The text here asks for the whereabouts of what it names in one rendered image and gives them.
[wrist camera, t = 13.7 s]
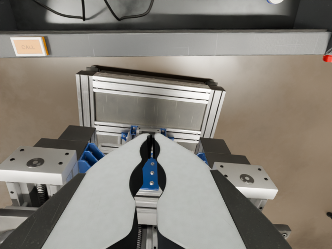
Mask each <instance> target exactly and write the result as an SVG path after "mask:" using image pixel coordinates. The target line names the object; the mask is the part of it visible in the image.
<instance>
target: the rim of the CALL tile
mask: <svg viewBox="0 0 332 249"><path fill-rule="evenodd" d="M10 39H11V42H12V45H13V48H14V51H15V54H16V56H47V54H46V51H45V47H44V44H43V40H42V37H11V38H10ZM13 40H39V41H40V45H41V49H42V54H18V53H17V50H16V47H15V44H14V41H13Z"/></svg>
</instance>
